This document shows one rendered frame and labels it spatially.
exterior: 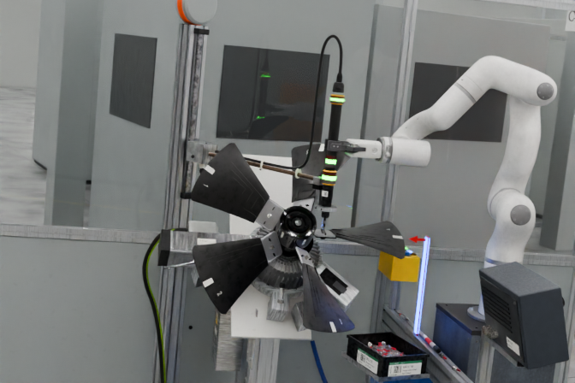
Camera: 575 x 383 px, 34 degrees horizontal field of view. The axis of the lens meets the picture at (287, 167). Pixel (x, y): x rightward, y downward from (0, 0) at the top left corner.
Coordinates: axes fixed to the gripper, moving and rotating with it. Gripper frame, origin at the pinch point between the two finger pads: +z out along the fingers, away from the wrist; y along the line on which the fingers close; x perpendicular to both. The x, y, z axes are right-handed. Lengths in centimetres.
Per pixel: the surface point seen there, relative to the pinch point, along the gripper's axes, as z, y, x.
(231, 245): 29.8, -9.8, -32.4
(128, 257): 57, 70, -58
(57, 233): 84, 71, -51
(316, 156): 0.7, 17.3, -6.2
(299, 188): 6.1, 11.7, -16.4
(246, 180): 24.7, 6.6, -14.6
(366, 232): -14.7, -0.5, -27.1
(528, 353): -34, -83, -37
